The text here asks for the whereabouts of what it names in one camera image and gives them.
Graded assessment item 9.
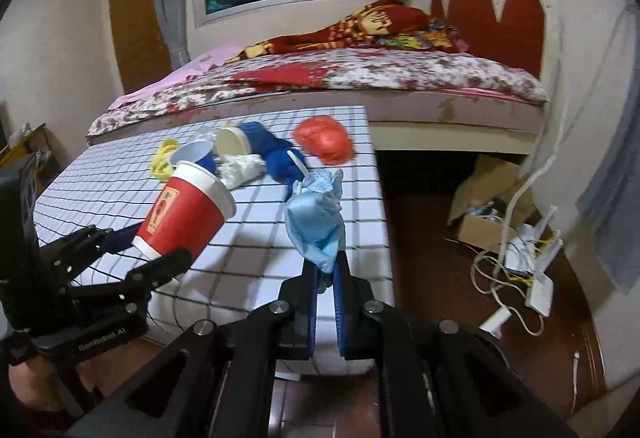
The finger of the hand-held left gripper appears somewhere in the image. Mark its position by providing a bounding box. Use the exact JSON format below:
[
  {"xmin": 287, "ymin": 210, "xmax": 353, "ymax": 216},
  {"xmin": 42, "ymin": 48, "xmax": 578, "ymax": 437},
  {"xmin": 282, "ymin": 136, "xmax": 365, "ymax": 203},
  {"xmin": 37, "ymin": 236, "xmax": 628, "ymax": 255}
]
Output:
[
  {"xmin": 70, "ymin": 248, "xmax": 193, "ymax": 306},
  {"xmin": 42, "ymin": 224, "xmax": 144, "ymax": 279}
]

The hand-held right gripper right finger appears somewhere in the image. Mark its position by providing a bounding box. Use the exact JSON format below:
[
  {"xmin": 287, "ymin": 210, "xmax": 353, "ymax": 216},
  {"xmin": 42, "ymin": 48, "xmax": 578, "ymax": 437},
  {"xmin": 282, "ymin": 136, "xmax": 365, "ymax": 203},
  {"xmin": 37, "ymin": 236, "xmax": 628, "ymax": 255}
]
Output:
[{"xmin": 332, "ymin": 263, "xmax": 581, "ymax": 438}]

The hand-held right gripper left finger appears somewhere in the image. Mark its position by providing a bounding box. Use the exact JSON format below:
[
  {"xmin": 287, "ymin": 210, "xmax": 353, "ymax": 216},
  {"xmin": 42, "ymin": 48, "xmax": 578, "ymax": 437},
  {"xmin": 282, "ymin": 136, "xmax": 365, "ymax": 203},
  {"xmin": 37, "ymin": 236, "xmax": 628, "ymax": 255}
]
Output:
[{"xmin": 65, "ymin": 263, "xmax": 321, "ymax": 438}]

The red paper cup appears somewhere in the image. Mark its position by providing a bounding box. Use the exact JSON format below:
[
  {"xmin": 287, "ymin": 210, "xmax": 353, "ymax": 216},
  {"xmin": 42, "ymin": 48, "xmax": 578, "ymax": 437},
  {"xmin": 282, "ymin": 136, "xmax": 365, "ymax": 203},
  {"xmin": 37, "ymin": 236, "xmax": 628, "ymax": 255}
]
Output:
[{"xmin": 131, "ymin": 160, "xmax": 237, "ymax": 263}]

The blue face mask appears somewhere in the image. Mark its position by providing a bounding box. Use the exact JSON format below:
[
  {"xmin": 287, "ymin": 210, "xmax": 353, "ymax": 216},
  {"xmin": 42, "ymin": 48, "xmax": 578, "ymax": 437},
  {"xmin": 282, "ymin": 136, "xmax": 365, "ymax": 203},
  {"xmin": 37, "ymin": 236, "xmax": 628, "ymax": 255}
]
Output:
[{"xmin": 285, "ymin": 169, "xmax": 347, "ymax": 275}]

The yellow plastic bag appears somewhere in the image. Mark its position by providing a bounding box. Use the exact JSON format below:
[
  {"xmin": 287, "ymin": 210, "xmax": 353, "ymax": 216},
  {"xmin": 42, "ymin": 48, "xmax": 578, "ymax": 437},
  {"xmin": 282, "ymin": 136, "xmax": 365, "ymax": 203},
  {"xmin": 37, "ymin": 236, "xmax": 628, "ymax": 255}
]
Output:
[{"xmin": 151, "ymin": 140, "xmax": 181, "ymax": 182}]

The small blue paper cup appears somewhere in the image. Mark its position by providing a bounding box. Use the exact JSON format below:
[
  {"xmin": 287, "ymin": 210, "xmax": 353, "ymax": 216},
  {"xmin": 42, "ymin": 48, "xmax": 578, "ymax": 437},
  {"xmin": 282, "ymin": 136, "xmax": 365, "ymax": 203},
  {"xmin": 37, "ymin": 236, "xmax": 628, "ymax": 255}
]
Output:
[{"xmin": 170, "ymin": 140, "xmax": 218, "ymax": 176}]

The clear plastic wrapper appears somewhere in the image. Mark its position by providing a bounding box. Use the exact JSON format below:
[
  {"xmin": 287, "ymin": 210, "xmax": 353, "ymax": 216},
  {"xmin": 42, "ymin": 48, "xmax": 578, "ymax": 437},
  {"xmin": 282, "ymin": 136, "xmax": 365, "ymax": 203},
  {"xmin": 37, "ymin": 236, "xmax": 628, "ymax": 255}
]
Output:
[{"xmin": 192, "ymin": 125, "xmax": 221, "ymax": 149}]

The white tissue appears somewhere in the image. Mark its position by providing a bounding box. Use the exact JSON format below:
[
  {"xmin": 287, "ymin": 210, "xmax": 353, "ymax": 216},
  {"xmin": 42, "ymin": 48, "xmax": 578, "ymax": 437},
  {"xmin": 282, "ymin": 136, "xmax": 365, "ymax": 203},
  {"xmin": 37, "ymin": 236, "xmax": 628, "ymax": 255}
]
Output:
[{"xmin": 218, "ymin": 154, "xmax": 263, "ymax": 191}]

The dark blue cloth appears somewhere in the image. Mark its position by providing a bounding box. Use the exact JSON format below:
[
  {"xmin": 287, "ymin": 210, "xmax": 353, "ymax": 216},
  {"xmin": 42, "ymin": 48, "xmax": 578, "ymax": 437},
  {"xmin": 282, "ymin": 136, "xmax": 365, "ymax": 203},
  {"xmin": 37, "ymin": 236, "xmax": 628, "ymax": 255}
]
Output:
[{"xmin": 260, "ymin": 128, "xmax": 308, "ymax": 199}]

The person's left forearm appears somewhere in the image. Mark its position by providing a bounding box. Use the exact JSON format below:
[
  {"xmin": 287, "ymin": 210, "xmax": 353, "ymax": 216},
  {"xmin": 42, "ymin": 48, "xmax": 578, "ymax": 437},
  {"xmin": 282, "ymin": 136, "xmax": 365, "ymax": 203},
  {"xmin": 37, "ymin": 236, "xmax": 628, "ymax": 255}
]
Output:
[{"xmin": 7, "ymin": 358, "xmax": 101, "ymax": 411}]

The white checked tablecloth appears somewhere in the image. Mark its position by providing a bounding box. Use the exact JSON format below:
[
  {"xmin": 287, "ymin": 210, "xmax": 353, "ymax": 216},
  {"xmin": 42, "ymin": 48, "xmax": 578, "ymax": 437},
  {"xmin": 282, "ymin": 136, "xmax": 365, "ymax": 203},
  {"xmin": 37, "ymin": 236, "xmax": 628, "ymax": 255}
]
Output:
[{"xmin": 32, "ymin": 105, "xmax": 386, "ymax": 376}]

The white plastic straw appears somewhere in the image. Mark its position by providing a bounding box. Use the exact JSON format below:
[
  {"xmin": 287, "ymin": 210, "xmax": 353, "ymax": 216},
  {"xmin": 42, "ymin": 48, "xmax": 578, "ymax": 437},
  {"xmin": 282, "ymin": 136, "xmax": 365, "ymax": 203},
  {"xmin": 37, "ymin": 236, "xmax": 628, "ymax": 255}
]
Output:
[{"xmin": 289, "ymin": 150, "xmax": 311, "ymax": 179}]

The blue cup with white inside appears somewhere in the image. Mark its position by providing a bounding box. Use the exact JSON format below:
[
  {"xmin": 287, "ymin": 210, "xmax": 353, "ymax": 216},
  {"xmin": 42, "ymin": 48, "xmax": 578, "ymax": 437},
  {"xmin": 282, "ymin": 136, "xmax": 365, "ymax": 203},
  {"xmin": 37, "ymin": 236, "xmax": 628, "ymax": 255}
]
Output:
[{"xmin": 215, "ymin": 120, "xmax": 273, "ymax": 163}]

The white power adapter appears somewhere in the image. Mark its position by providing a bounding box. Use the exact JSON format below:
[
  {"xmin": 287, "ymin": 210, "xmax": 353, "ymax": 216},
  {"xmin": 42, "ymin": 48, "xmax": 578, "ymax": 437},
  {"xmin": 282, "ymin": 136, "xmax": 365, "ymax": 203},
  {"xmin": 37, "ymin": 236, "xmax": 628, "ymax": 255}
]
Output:
[{"xmin": 482, "ymin": 308, "xmax": 513, "ymax": 339}]

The cardboard box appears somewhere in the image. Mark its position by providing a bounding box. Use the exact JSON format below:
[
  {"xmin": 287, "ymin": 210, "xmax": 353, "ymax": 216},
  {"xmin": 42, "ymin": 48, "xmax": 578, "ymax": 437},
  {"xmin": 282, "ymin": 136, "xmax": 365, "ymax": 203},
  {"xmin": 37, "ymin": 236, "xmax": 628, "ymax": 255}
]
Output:
[{"xmin": 446, "ymin": 154, "xmax": 536, "ymax": 251}]

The red plastic bag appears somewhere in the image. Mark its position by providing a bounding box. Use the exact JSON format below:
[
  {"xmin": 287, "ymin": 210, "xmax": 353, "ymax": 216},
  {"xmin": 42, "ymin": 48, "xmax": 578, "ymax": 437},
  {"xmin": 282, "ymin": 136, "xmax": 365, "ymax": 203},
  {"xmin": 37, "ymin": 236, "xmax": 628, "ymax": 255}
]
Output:
[{"xmin": 292, "ymin": 115, "xmax": 356, "ymax": 166}]

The pink cloth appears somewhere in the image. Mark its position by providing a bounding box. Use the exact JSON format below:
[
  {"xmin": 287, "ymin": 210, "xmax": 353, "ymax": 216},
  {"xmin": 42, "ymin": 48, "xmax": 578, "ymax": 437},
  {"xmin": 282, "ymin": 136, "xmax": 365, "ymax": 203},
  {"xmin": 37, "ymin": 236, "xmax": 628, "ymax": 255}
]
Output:
[{"xmin": 107, "ymin": 42, "xmax": 246, "ymax": 111}]

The white router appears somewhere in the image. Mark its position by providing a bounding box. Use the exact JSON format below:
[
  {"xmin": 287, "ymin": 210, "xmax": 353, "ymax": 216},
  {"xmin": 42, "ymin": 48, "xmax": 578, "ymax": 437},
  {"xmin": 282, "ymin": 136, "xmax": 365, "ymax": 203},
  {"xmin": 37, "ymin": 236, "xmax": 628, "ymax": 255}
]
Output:
[{"xmin": 502, "ymin": 205, "xmax": 566, "ymax": 319}]

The wooden door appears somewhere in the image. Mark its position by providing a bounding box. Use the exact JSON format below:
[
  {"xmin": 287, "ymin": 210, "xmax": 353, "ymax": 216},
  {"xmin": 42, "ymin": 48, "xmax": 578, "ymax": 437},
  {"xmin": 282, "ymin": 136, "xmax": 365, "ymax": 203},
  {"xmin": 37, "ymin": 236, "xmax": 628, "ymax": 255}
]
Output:
[{"xmin": 107, "ymin": 0, "xmax": 173, "ymax": 96}]

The bed with floral blanket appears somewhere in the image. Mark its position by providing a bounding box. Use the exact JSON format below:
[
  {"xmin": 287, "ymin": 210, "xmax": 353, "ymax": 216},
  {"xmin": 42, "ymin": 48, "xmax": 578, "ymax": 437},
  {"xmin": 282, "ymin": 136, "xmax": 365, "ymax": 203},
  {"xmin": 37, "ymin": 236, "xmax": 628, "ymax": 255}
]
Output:
[{"xmin": 86, "ymin": 48, "xmax": 550, "ymax": 141}]

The red printed blanket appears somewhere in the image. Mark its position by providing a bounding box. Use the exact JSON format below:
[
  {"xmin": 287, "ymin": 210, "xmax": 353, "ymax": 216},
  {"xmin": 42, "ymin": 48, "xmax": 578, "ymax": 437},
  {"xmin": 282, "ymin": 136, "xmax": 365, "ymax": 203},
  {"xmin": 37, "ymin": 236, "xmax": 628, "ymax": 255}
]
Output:
[{"xmin": 225, "ymin": 0, "xmax": 471, "ymax": 66}]

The colourful printed pillow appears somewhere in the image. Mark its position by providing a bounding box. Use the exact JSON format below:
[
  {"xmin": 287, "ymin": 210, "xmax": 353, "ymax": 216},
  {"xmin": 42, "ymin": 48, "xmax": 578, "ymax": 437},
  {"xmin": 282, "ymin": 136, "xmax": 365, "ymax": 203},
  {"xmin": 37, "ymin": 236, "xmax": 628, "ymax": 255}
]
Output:
[{"xmin": 395, "ymin": 18, "xmax": 473, "ymax": 53}]

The grey hanging cloth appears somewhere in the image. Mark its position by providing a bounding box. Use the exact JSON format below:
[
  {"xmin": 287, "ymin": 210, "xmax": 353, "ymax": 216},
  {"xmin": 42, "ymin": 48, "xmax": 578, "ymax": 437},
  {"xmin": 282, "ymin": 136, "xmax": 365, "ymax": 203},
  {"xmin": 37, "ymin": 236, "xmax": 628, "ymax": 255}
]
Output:
[{"xmin": 575, "ymin": 2, "xmax": 640, "ymax": 296}]

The red scalloped headboard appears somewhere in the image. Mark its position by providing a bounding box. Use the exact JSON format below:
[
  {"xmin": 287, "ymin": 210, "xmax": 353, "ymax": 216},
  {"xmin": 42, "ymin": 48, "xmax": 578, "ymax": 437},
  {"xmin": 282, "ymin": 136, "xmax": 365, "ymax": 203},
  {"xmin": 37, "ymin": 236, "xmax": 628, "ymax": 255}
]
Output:
[{"xmin": 431, "ymin": 0, "xmax": 547, "ymax": 78}]

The tangled white cable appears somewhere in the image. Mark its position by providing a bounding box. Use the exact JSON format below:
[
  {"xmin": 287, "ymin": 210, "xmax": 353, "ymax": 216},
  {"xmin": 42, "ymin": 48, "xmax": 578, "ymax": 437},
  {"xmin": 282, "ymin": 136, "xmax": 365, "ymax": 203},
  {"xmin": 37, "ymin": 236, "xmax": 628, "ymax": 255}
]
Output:
[{"xmin": 472, "ymin": 238, "xmax": 546, "ymax": 339}]

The pale bed frame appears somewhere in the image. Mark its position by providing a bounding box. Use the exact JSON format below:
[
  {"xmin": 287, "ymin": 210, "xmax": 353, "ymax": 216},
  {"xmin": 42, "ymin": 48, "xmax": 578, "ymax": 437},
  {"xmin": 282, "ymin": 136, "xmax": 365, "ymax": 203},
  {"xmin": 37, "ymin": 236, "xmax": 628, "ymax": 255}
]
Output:
[{"xmin": 215, "ymin": 88, "xmax": 543, "ymax": 156}]

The white wall cable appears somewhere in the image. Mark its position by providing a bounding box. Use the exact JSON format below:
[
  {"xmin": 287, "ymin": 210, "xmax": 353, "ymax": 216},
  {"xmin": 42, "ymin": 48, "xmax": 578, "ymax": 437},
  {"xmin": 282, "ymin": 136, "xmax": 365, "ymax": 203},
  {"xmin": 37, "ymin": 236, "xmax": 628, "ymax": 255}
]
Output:
[{"xmin": 500, "ymin": 82, "xmax": 573, "ymax": 243}]

